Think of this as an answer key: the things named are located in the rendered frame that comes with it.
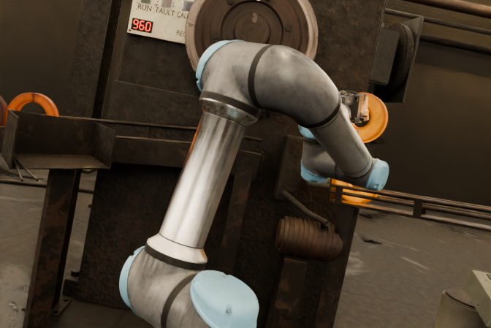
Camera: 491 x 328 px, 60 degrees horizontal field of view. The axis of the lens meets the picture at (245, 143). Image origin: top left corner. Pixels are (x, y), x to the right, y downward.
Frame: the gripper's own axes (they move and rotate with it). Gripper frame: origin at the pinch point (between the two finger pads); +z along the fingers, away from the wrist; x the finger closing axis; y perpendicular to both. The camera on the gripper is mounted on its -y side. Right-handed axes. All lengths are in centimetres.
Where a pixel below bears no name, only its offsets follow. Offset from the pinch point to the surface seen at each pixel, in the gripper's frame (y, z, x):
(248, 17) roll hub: 26.2, -6.6, 40.1
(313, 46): 17.3, 13.1, 25.7
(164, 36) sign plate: 18, -8, 78
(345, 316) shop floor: -107, 43, 11
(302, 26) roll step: 23.9, 10.2, 29.1
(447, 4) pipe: 60, 638, 114
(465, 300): -35, -25, -39
